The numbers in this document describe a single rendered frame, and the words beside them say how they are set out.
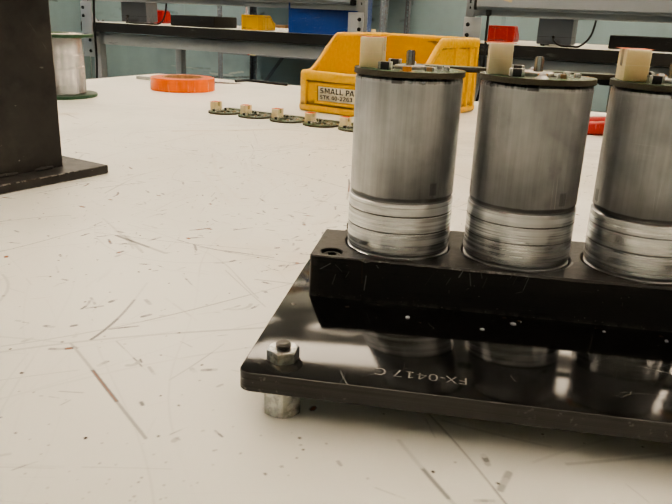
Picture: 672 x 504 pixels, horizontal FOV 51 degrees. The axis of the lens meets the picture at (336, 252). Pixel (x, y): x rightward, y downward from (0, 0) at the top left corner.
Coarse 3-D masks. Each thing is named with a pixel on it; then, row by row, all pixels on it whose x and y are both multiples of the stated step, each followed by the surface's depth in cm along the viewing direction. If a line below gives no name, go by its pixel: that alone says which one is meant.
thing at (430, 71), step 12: (396, 60) 16; (360, 72) 15; (372, 72) 15; (384, 72) 15; (396, 72) 15; (408, 72) 15; (420, 72) 15; (432, 72) 15; (444, 72) 15; (456, 72) 15
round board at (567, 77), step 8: (512, 64) 16; (480, 72) 16; (512, 72) 15; (520, 72) 15; (568, 72) 16; (488, 80) 15; (496, 80) 15; (504, 80) 15; (512, 80) 14; (520, 80) 14; (528, 80) 14; (536, 80) 14; (544, 80) 14; (552, 80) 14; (560, 80) 14; (568, 80) 14; (576, 80) 14; (584, 80) 15; (592, 80) 15
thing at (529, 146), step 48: (480, 96) 16; (528, 96) 14; (576, 96) 15; (480, 144) 16; (528, 144) 15; (576, 144) 15; (480, 192) 16; (528, 192) 15; (576, 192) 16; (480, 240) 16; (528, 240) 15
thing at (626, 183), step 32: (640, 96) 14; (608, 128) 15; (640, 128) 14; (608, 160) 15; (640, 160) 15; (608, 192) 15; (640, 192) 15; (608, 224) 15; (640, 224) 15; (608, 256) 16; (640, 256) 15
